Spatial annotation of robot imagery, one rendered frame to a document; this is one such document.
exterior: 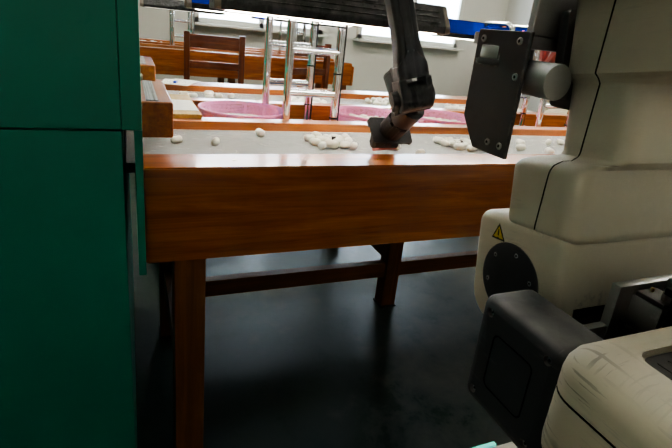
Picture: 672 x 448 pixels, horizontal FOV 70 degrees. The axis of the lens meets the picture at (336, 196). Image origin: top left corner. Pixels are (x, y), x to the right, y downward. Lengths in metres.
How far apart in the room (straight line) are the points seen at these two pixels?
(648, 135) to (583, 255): 0.16
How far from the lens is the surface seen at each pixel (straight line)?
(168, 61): 3.89
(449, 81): 7.60
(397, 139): 1.12
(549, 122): 2.36
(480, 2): 7.77
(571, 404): 0.45
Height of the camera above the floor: 1.02
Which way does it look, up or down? 19 degrees down
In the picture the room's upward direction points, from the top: 6 degrees clockwise
